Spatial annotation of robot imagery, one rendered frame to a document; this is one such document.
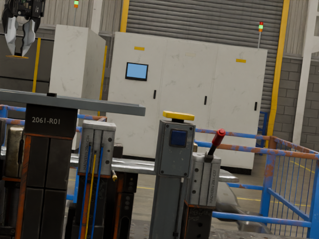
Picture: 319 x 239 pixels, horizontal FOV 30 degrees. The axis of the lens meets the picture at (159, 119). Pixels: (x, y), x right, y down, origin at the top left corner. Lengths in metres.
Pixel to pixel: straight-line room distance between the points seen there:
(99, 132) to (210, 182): 0.28
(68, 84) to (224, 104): 2.45
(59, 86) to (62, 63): 0.35
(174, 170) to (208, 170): 0.19
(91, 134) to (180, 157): 0.24
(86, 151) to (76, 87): 7.94
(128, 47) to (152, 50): 0.37
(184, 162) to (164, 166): 0.04
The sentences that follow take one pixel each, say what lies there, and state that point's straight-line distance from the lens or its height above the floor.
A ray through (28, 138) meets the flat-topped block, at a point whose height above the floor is 1.08.
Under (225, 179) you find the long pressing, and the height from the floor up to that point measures 0.99.
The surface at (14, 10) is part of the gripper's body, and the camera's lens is 1.47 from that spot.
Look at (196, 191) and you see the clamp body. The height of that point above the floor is 0.98.
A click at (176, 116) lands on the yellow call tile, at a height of 1.15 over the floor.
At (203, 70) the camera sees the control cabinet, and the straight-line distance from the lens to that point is 9.36.
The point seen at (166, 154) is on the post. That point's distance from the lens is 1.22.
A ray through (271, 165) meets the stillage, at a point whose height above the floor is 0.73.
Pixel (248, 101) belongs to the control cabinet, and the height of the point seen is 1.17.
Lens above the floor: 1.21
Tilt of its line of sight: 3 degrees down
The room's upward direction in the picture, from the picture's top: 7 degrees clockwise
